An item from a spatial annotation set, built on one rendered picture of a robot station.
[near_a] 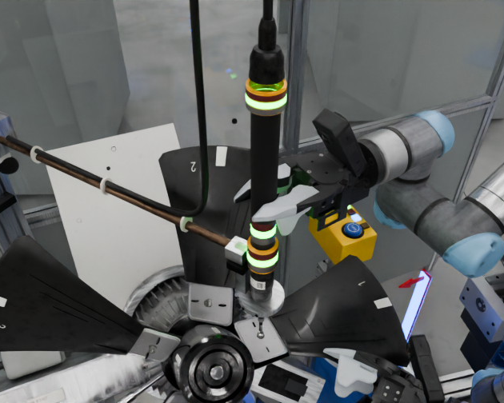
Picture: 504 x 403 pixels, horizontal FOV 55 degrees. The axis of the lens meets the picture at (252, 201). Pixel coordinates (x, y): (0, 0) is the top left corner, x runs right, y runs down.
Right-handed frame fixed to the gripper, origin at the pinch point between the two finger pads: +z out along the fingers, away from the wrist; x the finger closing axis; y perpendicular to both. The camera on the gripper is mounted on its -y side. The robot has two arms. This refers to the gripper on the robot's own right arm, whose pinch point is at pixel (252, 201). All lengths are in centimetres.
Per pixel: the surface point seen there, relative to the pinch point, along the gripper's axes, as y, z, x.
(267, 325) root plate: 31.7, -4.3, 1.3
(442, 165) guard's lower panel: 78, -126, 50
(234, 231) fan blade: 14.9, -3.1, 9.5
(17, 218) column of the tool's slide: 40, 25, 64
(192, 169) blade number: 9.3, -2.1, 21.1
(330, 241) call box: 46, -37, 20
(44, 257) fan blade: 9.8, 24.1, 15.3
